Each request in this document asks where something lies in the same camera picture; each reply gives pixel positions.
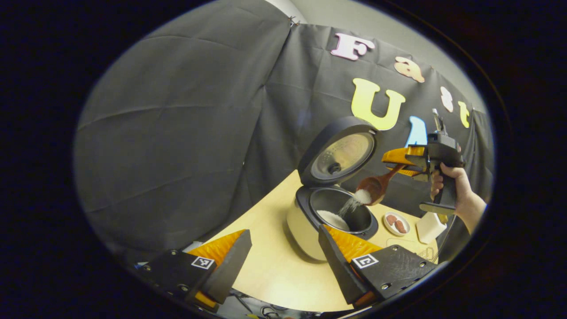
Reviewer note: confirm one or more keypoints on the black backdrop cloth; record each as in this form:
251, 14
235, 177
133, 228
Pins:
177, 133

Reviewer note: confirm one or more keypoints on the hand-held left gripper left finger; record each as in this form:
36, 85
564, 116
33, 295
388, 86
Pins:
232, 266

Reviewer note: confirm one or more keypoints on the white round plate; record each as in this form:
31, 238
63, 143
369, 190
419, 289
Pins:
390, 228

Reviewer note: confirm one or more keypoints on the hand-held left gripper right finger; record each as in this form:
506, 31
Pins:
339, 266

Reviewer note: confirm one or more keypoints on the white slotted holder box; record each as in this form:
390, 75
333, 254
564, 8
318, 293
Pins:
427, 228

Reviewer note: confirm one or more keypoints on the brown wooden spoon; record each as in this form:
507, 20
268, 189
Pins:
376, 184

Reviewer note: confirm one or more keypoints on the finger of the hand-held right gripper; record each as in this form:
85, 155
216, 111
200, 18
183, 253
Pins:
414, 173
401, 156

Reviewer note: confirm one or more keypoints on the brown meat piece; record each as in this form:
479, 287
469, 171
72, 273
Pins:
400, 226
391, 219

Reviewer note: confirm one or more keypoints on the grey and cream rice cooker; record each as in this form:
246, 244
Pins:
305, 230

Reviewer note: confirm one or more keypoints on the clear striped chopstick holder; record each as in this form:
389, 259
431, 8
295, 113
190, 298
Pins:
426, 254

